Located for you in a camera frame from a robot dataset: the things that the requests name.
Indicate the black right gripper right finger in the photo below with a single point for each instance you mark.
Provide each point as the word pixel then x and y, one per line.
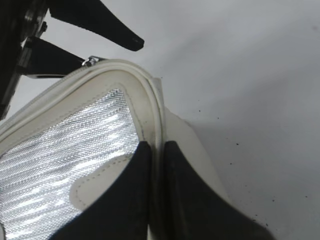
pixel 195 211

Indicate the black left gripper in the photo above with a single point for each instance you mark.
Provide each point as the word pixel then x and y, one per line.
pixel 22 20

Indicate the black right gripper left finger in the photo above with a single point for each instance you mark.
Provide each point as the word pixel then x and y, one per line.
pixel 122 212

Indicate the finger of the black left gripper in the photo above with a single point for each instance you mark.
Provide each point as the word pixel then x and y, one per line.
pixel 94 16

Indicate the cream bag with silver lid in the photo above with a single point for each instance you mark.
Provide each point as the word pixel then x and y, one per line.
pixel 61 151

